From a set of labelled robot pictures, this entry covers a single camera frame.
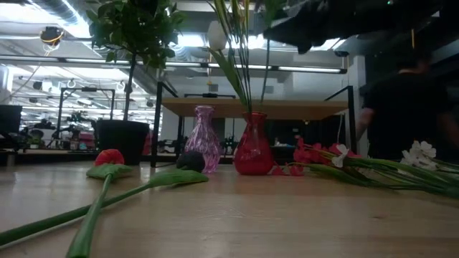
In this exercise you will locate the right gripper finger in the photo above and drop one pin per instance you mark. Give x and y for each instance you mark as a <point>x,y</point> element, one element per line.
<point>287,34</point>

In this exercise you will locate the white tulip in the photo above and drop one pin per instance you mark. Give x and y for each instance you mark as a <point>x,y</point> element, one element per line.
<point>217,36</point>

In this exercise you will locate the red glass vase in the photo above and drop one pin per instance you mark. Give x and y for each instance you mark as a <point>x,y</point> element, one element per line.
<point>254,150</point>

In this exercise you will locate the white blossom spray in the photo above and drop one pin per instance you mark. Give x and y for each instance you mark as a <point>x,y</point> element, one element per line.
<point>421,150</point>

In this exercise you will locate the dark purple tulip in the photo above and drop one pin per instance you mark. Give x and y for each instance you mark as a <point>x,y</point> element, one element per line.
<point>191,161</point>

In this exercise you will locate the red tulip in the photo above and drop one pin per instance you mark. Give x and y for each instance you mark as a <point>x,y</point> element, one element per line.
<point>109,157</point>

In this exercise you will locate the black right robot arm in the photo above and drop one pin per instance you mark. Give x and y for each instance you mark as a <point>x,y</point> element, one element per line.
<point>423,14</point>

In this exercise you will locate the wooden shelf with black legs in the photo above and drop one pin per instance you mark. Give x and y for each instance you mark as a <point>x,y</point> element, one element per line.
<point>287,107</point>

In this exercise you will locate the long ceiling light bar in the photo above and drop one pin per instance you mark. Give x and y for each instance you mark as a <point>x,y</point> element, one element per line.
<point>308,69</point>

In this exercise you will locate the person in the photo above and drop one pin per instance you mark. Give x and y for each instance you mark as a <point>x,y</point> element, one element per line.
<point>405,107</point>

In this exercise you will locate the red blossom spray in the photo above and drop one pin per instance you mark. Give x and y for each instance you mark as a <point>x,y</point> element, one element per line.
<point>305,155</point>

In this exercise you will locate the purple glass vase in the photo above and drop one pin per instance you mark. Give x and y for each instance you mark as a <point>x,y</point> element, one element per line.
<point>203,139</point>

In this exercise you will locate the green potted tree, black pot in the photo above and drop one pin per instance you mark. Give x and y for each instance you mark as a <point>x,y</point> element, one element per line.
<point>123,139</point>

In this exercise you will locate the black monitor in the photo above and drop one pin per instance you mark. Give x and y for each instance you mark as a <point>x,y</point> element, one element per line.
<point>10,118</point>

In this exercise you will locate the black background rig frame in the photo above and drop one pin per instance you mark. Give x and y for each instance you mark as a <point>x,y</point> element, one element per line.
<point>60,107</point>

